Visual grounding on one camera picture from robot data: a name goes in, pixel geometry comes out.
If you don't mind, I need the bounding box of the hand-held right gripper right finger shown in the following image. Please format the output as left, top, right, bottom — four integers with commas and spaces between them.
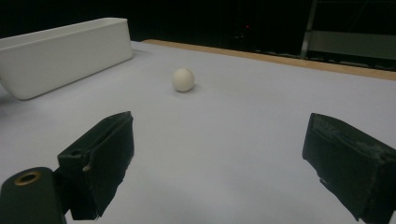
302, 112, 396, 224

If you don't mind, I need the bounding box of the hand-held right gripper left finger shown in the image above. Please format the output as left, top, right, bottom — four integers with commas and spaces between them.
56, 110, 135, 221

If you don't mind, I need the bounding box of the white plastic bin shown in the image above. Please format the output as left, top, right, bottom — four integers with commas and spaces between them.
0, 17, 134, 101

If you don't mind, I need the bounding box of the white ball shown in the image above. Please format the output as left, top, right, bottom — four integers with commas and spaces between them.
172, 67, 195, 93

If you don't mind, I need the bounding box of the grey metal stand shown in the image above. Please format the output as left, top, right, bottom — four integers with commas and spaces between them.
300, 0, 396, 62

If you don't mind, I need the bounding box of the white table mat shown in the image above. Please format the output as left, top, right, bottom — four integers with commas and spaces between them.
0, 40, 396, 224

